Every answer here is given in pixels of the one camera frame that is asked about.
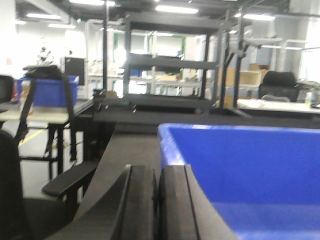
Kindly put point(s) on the black high-back office chair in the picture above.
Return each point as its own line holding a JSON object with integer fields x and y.
{"x": 279, "y": 84}

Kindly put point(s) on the black metal shelving rack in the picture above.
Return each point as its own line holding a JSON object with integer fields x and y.
{"x": 175, "y": 24}

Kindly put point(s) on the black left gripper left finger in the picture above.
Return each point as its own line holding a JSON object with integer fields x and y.
{"x": 127, "y": 211}

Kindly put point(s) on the large blue plastic bin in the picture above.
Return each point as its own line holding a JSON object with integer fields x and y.
{"x": 263, "y": 181}

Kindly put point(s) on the black conveyor belt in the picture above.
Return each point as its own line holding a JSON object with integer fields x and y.
{"x": 139, "y": 145}

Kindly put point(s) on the black backpack with straps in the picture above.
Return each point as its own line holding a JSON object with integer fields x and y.
{"x": 35, "y": 72}

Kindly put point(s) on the blue bin on far table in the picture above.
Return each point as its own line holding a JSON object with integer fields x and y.
{"x": 51, "y": 92}

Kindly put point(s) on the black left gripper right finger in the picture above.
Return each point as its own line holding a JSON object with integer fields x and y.
{"x": 185, "y": 212}

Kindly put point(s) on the beige side table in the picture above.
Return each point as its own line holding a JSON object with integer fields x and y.
{"x": 56, "y": 120}

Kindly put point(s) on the white work desk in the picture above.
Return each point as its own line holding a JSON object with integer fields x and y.
{"x": 258, "y": 104}

